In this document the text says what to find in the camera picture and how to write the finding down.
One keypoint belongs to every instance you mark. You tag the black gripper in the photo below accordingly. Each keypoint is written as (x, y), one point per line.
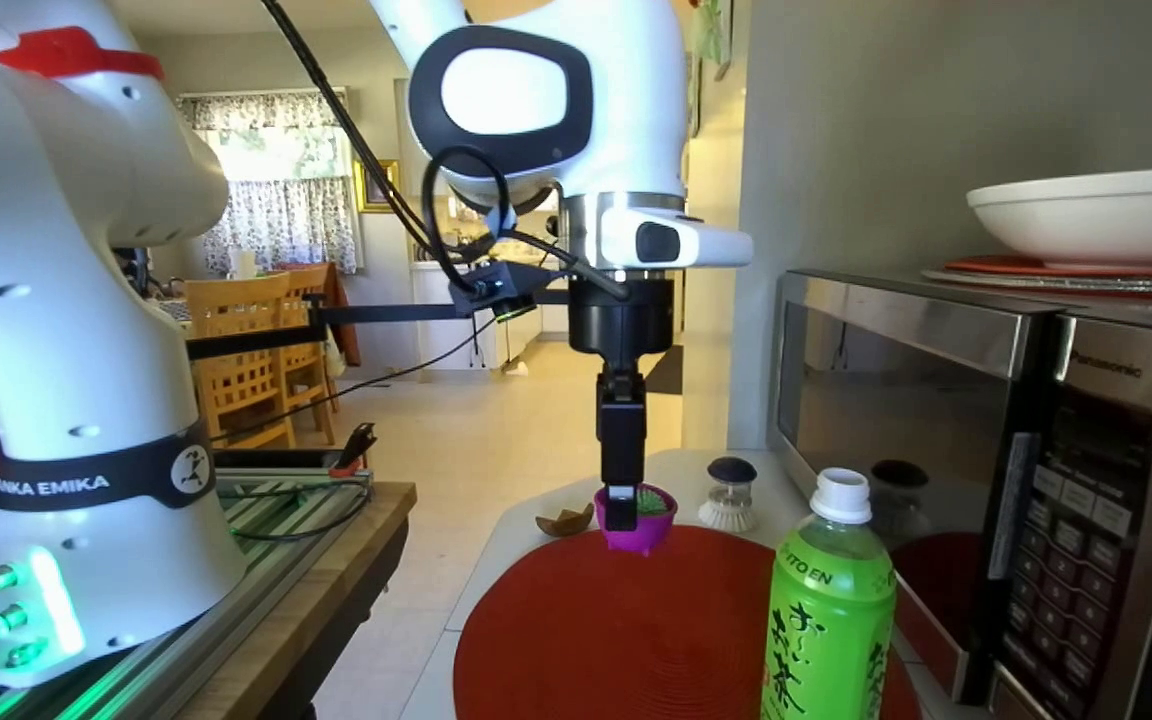
(620, 322)

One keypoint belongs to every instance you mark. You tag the small purple cup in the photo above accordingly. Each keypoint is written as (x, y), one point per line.
(656, 530)

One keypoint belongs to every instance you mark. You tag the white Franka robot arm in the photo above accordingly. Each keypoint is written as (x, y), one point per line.
(68, 334)

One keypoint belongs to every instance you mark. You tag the small dark cup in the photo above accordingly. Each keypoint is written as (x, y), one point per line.
(731, 496)

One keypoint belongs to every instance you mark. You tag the small brown object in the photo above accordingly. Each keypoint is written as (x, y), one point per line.
(562, 520)

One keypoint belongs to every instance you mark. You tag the dark door mat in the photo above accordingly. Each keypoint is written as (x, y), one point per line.
(665, 374)

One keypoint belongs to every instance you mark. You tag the round red placemat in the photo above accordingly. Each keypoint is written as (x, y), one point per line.
(616, 624)

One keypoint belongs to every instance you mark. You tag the green tea bottle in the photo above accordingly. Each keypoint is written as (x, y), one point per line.
(827, 614)

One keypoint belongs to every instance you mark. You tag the black clamp with red tips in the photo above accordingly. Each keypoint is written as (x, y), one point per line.
(317, 460)

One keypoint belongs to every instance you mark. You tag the light wooden chair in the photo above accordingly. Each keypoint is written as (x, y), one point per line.
(317, 334)
(242, 362)

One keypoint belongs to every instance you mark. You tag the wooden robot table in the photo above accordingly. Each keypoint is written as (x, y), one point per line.
(309, 584)

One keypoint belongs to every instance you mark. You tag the stainless steel microwave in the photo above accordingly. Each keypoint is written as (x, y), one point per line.
(1002, 493)

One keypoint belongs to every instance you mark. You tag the patterned window curtain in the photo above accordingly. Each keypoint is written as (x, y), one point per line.
(271, 181)

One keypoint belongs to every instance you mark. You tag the red plate under bowl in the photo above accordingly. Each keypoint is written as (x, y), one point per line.
(1069, 273)

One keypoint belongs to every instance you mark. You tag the white shallow bowl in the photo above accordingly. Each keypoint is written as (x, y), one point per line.
(1099, 215)

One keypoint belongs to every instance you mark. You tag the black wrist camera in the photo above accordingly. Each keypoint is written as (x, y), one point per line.
(507, 291)

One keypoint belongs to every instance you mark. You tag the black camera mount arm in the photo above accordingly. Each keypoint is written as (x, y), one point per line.
(376, 315)

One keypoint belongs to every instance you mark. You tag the gold picture frame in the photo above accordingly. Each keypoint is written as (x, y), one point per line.
(376, 185)

